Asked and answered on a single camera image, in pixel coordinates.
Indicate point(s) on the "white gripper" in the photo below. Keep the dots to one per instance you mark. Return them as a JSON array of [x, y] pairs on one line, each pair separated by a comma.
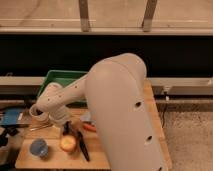
[[60, 117]]

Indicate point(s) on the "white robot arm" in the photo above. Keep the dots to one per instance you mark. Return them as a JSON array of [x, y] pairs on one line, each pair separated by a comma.
[[113, 90]]

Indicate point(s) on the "green plastic tray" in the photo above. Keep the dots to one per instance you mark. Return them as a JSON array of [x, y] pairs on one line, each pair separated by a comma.
[[61, 87]]

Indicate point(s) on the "yellow apple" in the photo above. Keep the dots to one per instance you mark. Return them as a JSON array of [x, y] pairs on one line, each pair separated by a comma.
[[68, 143]]

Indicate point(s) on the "metal fork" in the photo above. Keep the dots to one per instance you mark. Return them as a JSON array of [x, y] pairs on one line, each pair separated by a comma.
[[41, 127]]

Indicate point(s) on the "light blue crumpled cloth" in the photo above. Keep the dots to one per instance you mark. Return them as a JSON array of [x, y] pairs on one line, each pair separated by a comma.
[[86, 117]]

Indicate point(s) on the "blue cup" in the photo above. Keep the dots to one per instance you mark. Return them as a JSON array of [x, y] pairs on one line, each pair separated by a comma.
[[39, 147]]

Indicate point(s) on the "blue box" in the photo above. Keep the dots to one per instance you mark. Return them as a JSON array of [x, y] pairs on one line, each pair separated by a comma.
[[12, 116]]

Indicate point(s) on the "black handled brush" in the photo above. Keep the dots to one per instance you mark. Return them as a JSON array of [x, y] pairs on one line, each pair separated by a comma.
[[77, 133]]

